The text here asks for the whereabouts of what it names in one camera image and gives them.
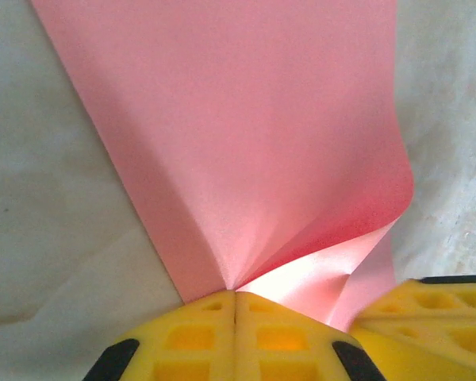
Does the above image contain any pink paper sheet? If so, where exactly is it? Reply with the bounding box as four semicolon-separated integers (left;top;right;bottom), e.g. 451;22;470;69
29;0;416;334

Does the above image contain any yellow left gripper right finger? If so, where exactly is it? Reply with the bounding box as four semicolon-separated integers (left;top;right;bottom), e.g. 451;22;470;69
236;291;386;381

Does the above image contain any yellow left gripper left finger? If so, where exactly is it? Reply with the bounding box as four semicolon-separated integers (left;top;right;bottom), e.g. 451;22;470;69
83;289;236;381

